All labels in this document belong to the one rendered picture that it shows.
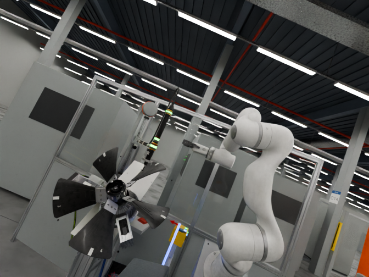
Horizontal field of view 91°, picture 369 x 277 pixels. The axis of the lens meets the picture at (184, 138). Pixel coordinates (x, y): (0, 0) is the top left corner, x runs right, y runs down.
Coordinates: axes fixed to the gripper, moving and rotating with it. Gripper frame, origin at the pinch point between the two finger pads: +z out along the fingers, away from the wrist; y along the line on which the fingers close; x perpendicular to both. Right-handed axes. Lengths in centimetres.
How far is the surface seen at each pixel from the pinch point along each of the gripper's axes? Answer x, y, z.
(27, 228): -144, 71, 136
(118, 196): -46, -7, 24
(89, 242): -67, -21, 22
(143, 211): -46.9, -6.1, 5.9
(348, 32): 282, 177, -140
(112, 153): -26, 10, 49
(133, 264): -42, -61, -11
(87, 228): -63, -20, 26
